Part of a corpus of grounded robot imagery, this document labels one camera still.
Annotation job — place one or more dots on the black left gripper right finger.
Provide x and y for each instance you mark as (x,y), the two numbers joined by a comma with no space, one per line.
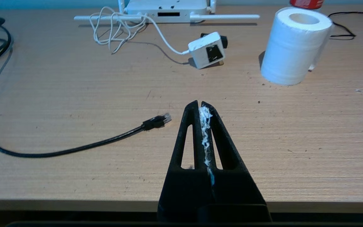
(235,195)

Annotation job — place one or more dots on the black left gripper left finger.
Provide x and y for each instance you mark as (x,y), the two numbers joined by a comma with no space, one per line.
(181,189)

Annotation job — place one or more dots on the white power adapter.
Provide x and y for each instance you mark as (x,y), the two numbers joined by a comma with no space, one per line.
(203,41)

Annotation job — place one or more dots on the white router with antennas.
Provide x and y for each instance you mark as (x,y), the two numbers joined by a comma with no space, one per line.
(169,6)

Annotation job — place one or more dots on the white toilet paper roll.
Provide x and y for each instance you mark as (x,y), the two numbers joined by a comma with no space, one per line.
(291,50)

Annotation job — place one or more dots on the clear red-capped water bottle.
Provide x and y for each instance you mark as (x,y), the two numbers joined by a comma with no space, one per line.
(306,3)

